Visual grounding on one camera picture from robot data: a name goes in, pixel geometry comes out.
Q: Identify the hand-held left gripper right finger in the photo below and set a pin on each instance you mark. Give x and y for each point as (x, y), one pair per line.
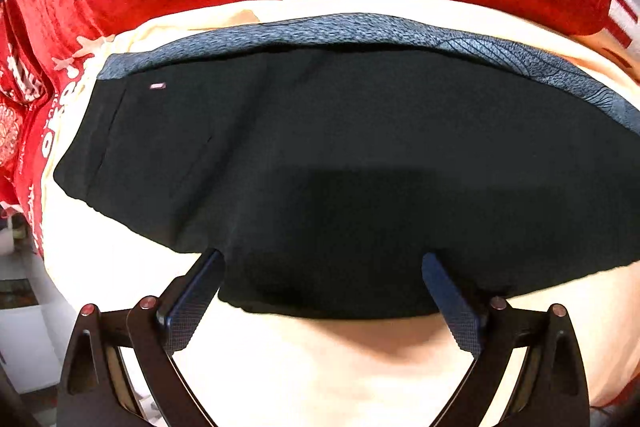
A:
(452, 302)

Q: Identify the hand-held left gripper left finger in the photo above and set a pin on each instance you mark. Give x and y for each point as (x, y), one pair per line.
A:
(194, 299)

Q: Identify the black pants with blue waistband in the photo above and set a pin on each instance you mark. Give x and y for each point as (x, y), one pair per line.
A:
(325, 132)

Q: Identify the cream cloth cover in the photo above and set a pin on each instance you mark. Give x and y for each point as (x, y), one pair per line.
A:
(310, 367)

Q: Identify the white furniture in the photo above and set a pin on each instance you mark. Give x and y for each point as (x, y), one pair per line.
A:
(25, 332)

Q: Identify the red embroidered pillow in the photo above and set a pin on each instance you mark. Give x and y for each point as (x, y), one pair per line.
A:
(9, 137)

